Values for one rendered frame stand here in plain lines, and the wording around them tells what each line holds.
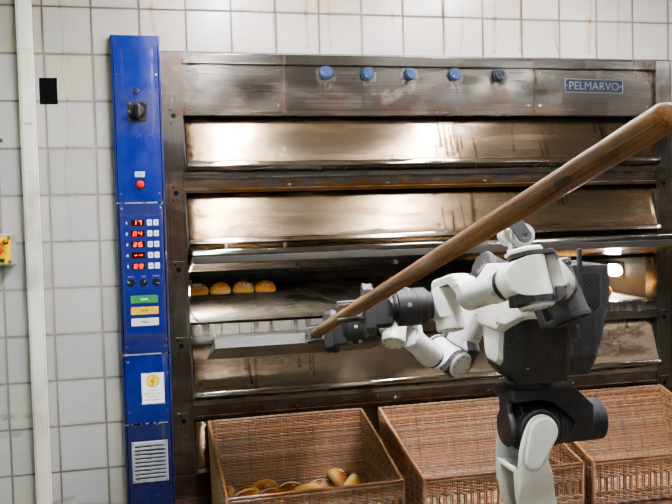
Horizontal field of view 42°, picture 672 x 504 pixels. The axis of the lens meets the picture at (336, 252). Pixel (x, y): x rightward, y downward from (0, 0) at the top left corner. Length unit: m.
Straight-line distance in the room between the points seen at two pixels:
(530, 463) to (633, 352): 1.31
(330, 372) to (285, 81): 1.03
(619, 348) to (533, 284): 1.73
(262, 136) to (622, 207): 1.41
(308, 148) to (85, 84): 0.77
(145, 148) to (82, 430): 0.96
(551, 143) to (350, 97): 0.79
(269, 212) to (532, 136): 1.03
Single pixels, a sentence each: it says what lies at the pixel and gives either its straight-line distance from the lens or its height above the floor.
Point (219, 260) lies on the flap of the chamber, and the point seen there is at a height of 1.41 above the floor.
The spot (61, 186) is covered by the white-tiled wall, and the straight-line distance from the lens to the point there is 3.00.
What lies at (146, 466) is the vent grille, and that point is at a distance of 3.08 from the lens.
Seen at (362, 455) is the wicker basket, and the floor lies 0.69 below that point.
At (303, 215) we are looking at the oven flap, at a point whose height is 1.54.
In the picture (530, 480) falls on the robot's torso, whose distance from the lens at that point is 2.38.
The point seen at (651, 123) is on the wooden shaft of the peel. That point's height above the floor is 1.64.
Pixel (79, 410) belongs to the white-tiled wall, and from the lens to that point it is 3.06.
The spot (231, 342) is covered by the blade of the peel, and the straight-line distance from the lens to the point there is 2.49.
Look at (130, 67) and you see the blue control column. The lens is 3.00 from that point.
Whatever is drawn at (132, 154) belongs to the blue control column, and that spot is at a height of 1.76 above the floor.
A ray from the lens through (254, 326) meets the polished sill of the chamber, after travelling 3.05.
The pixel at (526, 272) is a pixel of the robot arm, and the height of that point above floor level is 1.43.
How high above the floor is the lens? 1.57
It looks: 3 degrees down
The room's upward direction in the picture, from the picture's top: 1 degrees counter-clockwise
